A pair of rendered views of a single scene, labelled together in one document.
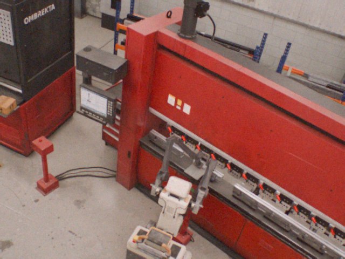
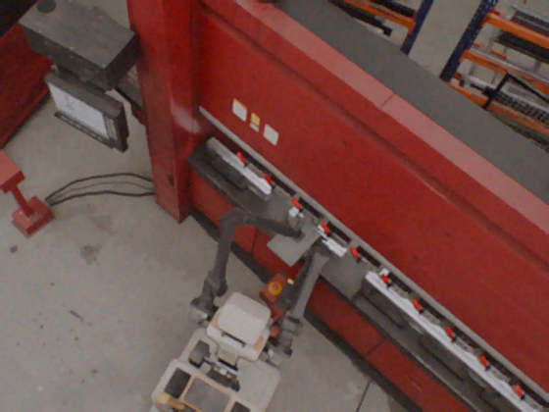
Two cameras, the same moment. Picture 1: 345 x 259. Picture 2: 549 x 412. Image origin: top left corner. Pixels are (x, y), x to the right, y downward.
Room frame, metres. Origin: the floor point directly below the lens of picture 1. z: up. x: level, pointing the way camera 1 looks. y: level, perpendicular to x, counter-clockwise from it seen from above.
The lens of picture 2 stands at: (1.77, -0.14, 4.08)
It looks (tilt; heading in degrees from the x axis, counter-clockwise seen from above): 63 degrees down; 5
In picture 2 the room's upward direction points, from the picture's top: 7 degrees clockwise
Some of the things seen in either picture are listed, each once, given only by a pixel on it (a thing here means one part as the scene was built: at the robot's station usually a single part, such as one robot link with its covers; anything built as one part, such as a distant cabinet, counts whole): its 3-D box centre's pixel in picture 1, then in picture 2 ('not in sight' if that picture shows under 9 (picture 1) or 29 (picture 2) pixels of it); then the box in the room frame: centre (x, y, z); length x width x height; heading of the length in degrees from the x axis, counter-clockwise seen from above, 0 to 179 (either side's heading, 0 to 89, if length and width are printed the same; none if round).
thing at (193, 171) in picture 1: (197, 169); (293, 239); (3.09, -0.37, 1.00); 0.26 x 0.18 x 0.01; 148
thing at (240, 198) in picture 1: (245, 200); (383, 307); (2.84, -0.93, 0.89); 0.30 x 0.05 x 0.03; 58
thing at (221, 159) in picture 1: (221, 159); (340, 230); (3.12, -0.60, 1.18); 0.15 x 0.09 x 0.17; 58
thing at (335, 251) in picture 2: (207, 169); (316, 233); (3.18, -0.50, 0.92); 0.39 x 0.06 x 0.10; 58
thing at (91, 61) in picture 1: (100, 89); (90, 82); (3.51, 0.84, 1.53); 0.51 x 0.25 x 0.85; 70
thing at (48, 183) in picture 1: (45, 165); (17, 194); (3.26, 1.47, 0.41); 0.25 x 0.20 x 0.83; 148
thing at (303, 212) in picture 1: (303, 210); (499, 362); (2.59, -1.44, 1.18); 0.15 x 0.09 x 0.17; 58
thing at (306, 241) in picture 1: (310, 244); (506, 411); (2.42, -1.61, 0.89); 0.30 x 0.05 x 0.03; 58
